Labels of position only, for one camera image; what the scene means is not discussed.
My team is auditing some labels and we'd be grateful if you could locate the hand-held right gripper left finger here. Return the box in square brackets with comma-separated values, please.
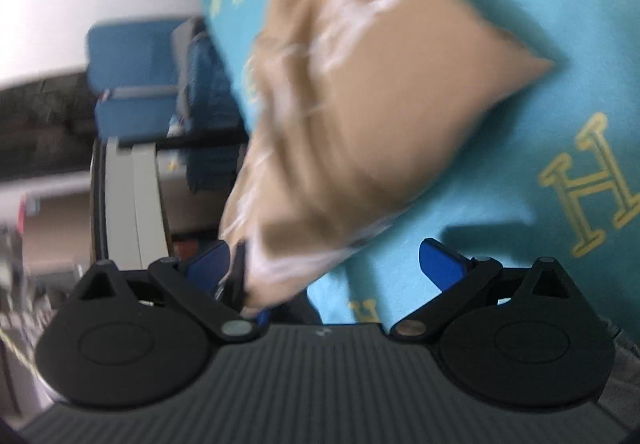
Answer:
[67, 240, 262, 342]

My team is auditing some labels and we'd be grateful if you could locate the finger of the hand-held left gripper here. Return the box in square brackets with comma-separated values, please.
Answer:
[215, 240, 273, 327]

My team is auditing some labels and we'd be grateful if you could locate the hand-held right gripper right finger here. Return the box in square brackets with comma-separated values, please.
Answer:
[390, 238, 583, 342]

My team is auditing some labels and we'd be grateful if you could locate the tan t-shirt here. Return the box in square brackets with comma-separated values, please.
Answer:
[217, 0, 556, 319]

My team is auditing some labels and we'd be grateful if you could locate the white table with dark legs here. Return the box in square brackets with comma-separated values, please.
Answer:
[89, 129, 250, 271]

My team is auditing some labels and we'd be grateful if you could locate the tall-backed chair with blue cover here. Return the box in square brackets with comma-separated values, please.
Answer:
[86, 16, 253, 145]

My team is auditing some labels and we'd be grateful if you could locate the teal printed blanket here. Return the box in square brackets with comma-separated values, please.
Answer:
[197, 0, 640, 340]

